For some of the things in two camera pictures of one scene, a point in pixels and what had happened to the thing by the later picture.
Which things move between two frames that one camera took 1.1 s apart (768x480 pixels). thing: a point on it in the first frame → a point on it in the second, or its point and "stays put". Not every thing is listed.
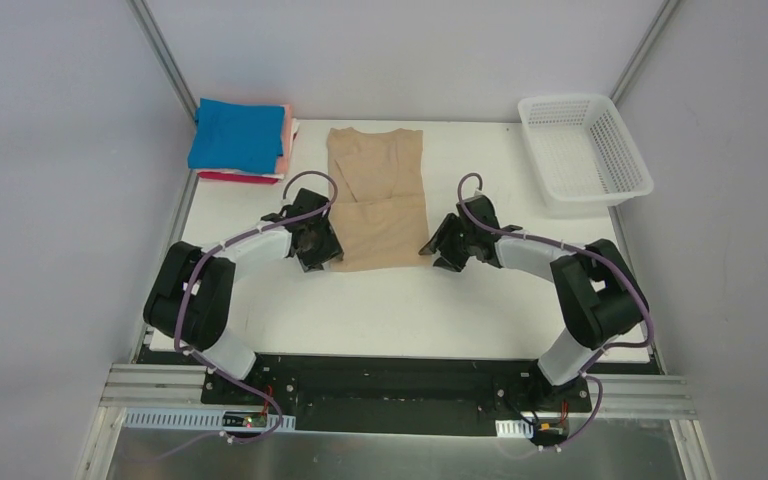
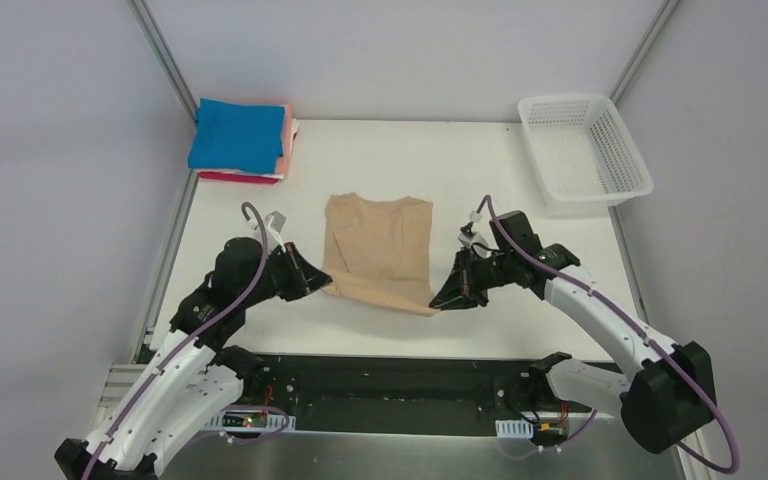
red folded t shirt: (238, 177) stays put
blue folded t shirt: (237, 136) stays put
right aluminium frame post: (666, 12) stays put
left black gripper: (319, 245) → (295, 270)
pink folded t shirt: (282, 162) stays put
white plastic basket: (581, 150) stays put
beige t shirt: (376, 187) → (379, 252)
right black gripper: (450, 245) → (467, 278)
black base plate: (377, 395) stays put
